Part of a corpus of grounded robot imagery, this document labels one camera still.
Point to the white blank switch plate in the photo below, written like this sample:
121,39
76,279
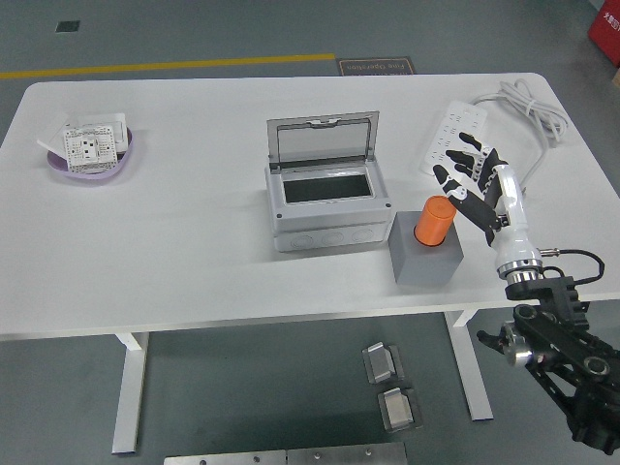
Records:
104,118

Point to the white power strip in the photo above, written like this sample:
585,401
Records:
460,116

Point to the yellow floor tape line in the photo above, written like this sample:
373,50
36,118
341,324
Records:
169,65

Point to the white flat cover plate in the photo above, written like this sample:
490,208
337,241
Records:
51,135

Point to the dark floor sign with lettering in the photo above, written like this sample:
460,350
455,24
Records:
375,67

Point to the red box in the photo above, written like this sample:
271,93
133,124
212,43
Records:
608,34

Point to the purple plastic bowl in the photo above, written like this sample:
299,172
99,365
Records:
92,176

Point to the dark floor hatch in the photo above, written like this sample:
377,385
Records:
68,26

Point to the small metal block fixture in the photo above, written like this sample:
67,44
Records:
380,363
397,412

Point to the grey cube with round hole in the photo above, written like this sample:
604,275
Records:
426,269

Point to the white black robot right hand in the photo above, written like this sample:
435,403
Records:
513,227

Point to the white table leg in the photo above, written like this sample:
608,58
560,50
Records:
130,397
472,378

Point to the orange cylinder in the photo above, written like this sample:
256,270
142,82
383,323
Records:
433,223

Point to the flat metal plate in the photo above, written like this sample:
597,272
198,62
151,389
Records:
344,455
223,458

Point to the tan cardboard piece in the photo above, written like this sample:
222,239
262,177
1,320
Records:
616,78

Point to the white socket panel with holes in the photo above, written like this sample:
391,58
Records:
84,145

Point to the grey electrical box clear lid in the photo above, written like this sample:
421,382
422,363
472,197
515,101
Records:
329,223

